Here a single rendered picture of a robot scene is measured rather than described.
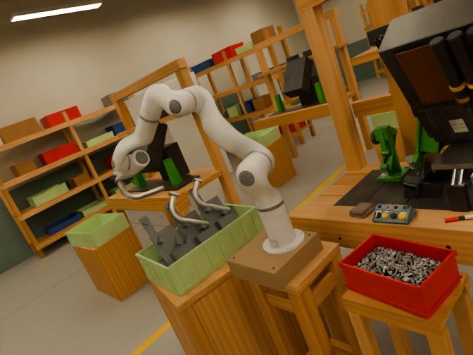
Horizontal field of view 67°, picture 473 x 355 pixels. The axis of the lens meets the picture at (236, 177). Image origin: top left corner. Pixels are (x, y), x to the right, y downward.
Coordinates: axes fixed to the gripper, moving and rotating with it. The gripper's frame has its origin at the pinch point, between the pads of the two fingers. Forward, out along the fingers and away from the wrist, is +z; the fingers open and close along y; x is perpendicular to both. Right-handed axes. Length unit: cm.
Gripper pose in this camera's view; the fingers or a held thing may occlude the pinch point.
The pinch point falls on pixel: (119, 179)
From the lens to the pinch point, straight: 199.6
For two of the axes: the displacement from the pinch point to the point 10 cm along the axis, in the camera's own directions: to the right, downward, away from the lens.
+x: 3.7, 9.2, -1.1
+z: -5.8, 3.2, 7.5
